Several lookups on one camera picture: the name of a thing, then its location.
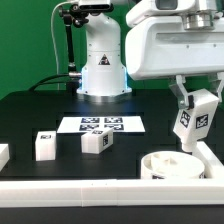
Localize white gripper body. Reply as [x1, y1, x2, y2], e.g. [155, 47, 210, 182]
[125, 16, 224, 80]

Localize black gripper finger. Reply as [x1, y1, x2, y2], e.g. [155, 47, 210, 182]
[169, 75, 194, 110]
[208, 72, 224, 100]

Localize white tag sheet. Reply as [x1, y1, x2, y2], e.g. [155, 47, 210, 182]
[57, 116, 145, 133]

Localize white part at left edge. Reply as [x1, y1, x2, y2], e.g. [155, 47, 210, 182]
[0, 144, 10, 171]

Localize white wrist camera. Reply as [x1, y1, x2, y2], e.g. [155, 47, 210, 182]
[126, 0, 196, 27]

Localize grey camera on pole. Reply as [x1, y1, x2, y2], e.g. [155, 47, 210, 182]
[78, 0, 113, 13]

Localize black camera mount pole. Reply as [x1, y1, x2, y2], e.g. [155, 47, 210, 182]
[59, 4, 89, 88]

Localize white cable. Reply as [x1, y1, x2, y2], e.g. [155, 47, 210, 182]
[50, 0, 78, 76]

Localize white L-shaped border frame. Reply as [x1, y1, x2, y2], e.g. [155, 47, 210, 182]
[0, 141, 224, 209]

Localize black cables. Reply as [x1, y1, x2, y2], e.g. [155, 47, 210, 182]
[28, 73, 72, 92]

